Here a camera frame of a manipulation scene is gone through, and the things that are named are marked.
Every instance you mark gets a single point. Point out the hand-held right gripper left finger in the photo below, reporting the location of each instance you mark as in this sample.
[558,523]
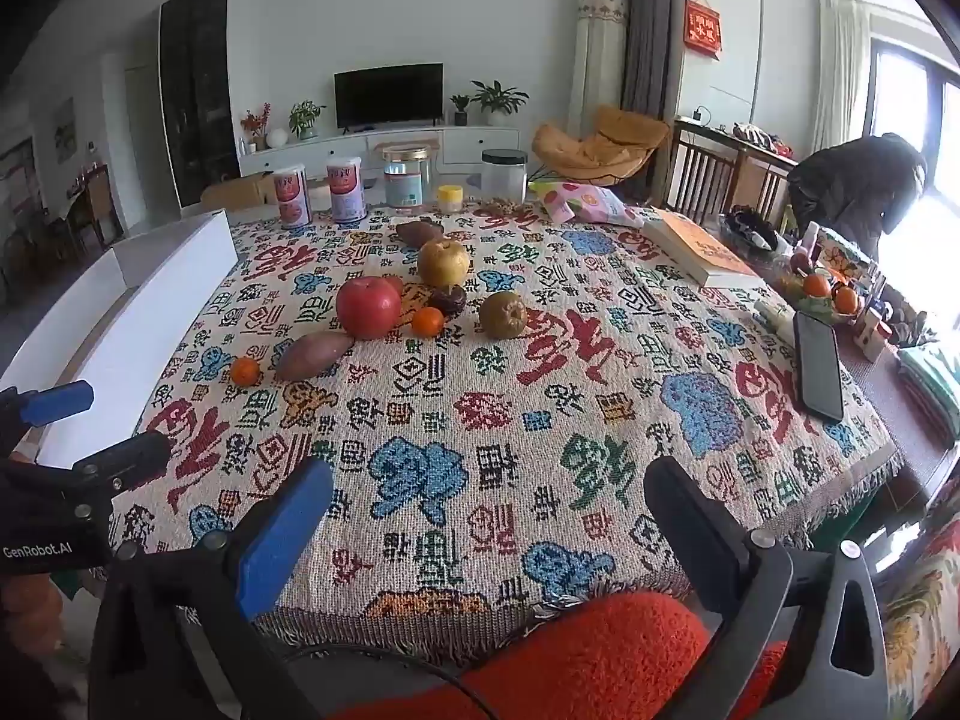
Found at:
[285,532]

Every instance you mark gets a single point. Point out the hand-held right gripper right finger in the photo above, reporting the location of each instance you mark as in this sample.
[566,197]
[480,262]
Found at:
[697,532]

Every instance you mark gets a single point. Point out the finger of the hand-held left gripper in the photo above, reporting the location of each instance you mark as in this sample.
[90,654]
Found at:
[135,457]
[52,403]

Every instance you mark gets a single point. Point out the small tangerine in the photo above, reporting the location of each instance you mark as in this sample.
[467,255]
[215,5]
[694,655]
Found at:
[428,322]
[245,372]

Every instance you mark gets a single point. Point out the long pink sweet potato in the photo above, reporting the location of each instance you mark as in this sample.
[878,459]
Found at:
[311,357]

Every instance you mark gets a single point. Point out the red apple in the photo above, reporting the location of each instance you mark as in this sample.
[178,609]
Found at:
[367,307]

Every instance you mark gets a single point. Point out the dark brown round food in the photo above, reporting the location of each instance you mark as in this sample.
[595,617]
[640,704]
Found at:
[448,301]

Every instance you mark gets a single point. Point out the person's left forearm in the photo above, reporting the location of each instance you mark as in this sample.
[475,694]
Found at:
[30,615]

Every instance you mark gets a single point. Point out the person's red fleece clothing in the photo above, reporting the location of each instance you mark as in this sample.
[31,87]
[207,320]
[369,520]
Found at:
[600,660]

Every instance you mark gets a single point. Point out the black smartphone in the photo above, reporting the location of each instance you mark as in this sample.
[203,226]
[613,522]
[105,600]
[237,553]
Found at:
[817,367]

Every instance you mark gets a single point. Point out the printed woven blanket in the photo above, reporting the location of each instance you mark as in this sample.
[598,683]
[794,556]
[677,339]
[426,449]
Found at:
[487,420]

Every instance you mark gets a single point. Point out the floral cushion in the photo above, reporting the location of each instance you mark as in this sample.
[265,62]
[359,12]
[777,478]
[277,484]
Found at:
[926,615]

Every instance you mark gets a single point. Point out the green folded cloth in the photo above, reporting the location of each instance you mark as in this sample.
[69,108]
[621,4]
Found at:
[930,390]

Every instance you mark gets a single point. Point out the orange in glass bowl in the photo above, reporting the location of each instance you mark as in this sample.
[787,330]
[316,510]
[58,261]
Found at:
[846,300]
[817,286]

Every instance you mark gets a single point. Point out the brown cardboard box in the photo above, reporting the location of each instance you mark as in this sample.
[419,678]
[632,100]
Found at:
[236,191]

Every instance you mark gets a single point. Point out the orange book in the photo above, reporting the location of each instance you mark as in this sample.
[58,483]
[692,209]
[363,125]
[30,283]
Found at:
[701,247]

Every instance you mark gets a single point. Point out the pink tin can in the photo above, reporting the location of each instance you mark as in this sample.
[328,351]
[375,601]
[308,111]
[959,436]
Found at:
[346,191]
[293,199]

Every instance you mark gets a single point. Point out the dark tray with clutter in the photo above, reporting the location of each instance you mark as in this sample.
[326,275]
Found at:
[754,229]

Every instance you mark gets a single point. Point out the floral tissue box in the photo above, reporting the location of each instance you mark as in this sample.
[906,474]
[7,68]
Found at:
[844,255]

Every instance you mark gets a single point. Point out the dark brown sweet potato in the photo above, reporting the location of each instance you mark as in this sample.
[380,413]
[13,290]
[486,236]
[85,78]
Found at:
[418,232]

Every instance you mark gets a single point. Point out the red flower vase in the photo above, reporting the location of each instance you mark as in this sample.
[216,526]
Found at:
[255,124]

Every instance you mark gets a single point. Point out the black glass cabinet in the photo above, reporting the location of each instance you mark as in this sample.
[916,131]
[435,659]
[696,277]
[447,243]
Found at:
[199,90]

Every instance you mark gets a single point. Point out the white round vase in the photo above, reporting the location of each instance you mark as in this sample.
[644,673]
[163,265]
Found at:
[277,138]

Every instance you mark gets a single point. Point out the colourful snack bag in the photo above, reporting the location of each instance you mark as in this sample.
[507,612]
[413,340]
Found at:
[581,204]

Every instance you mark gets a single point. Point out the wooden chair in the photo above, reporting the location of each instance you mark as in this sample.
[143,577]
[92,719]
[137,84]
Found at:
[697,172]
[765,184]

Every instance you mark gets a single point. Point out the glass jar blue label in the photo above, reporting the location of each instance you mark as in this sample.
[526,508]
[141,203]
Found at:
[407,184]

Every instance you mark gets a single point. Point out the small yellow-lidded jar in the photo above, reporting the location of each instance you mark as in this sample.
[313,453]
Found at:
[450,199]

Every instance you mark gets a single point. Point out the white television cabinet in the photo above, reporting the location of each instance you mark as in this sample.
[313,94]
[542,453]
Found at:
[337,144]

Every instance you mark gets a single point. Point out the green potted plant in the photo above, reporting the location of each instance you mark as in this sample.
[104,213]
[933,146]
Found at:
[306,120]

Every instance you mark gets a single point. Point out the pile of brown dried bits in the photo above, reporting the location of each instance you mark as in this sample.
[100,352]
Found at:
[499,205]

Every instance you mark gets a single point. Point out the orange lounge chair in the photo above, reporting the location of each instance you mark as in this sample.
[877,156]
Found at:
[600,146]

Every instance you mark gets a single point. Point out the clear jar black lid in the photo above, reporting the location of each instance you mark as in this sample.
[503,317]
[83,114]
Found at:
[504,178]

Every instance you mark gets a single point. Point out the wooden stool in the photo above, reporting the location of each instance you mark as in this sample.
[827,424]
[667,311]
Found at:
[405,142]

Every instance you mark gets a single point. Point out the flat screen television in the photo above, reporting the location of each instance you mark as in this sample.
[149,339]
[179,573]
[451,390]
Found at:
[388,95]

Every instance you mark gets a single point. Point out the window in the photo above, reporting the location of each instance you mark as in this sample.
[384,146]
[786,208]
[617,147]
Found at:
[911,127]

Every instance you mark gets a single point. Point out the small dark potted plant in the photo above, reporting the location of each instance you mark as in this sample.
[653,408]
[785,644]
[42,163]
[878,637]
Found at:
[460,109]

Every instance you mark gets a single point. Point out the large leafy potted plant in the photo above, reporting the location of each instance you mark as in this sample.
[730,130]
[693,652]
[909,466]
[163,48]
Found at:
[496,99]

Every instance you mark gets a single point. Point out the white curtain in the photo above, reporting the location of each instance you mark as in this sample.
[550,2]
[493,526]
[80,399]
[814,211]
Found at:
[840,75]

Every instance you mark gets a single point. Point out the covered standing air conditioner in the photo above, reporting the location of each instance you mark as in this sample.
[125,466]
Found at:
[596,60]

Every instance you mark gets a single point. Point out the grey curtain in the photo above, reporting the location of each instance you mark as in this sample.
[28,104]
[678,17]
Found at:
[649,30]

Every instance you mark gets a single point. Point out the framed wall picture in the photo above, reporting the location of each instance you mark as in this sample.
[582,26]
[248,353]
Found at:
[64,131]

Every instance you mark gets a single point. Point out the red wall hanging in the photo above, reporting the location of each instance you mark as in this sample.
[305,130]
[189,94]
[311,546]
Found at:
[703,28]

